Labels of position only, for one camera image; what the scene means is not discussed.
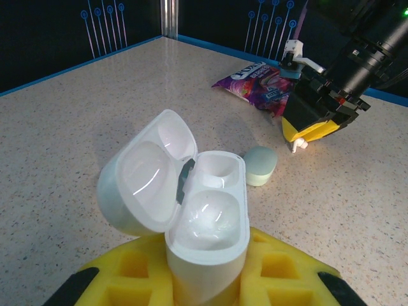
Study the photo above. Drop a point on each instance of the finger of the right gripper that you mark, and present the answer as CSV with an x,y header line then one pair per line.
x,y
322,130
299,111

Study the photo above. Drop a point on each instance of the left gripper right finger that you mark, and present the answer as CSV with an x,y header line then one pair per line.
x,y
287,280

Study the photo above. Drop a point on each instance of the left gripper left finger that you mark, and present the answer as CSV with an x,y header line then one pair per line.
x,y
121,280

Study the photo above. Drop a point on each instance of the white stemmed earbud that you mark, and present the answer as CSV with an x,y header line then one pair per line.
x,y
299,146

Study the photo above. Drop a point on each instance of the pale green charging case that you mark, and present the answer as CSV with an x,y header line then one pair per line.
x,y
259,164

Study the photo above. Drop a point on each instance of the white rounded-square charging case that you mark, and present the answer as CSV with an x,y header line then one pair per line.
x,y
204,223

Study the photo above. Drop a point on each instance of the purple candy bag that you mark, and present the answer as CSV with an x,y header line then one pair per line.
x,y
252,86

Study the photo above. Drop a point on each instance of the aluminium frame post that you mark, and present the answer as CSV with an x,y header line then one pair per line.
x,y
169,16

